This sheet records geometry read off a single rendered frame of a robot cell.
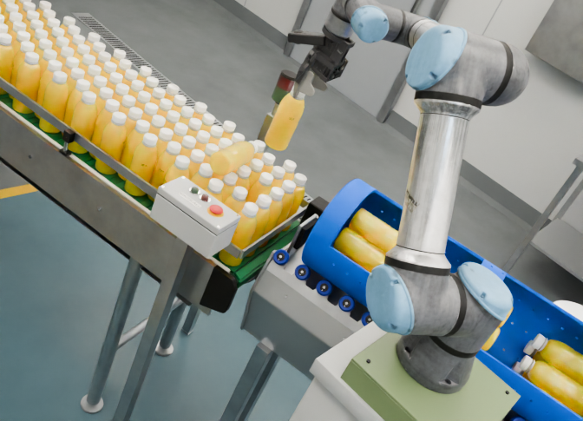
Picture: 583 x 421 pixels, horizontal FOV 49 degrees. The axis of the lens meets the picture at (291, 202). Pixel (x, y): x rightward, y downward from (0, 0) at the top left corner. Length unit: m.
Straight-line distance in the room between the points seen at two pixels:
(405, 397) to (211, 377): 1.58
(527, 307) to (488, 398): 0.55
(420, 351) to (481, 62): 0.54
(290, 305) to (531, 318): 0.66
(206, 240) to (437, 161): 0.71
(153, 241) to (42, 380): 0.87
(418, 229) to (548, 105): 4.00
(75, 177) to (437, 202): 1.23
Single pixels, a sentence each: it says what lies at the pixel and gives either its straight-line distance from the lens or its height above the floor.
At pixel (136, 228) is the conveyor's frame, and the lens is 1.92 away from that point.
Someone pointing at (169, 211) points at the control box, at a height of 1.06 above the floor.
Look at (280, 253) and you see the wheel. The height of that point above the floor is 0.97.
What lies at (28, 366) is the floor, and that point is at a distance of 2.60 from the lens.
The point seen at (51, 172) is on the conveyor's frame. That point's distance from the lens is 2.10.
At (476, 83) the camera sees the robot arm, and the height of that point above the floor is 1.73.
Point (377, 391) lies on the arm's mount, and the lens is 1.24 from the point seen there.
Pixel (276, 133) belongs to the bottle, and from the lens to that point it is 1.76.
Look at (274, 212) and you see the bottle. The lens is 1.83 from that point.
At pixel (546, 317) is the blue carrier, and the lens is 1.87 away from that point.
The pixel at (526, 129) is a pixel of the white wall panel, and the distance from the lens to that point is 5.13.
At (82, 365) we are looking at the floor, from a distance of 2.63.
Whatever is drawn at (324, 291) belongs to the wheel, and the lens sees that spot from 1.77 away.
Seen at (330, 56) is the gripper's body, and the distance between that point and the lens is 1.63.
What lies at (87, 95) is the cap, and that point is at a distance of 1.97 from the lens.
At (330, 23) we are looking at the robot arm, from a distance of 1.59.
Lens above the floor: 2.01
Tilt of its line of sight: 31 degrees down
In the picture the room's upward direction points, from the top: 25 degrees clockwise
